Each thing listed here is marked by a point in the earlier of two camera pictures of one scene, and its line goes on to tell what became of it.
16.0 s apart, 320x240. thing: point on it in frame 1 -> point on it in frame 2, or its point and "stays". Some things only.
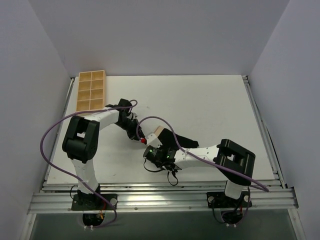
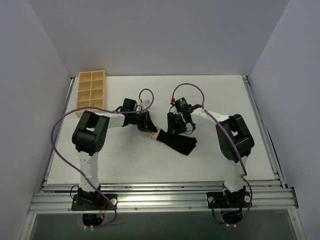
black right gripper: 169,136 -> 173,121
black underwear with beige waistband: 167,138 stays
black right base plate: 219,199 stays
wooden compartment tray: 91,91 stays
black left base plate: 93,202 stays
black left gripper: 133,129 -> 145,120
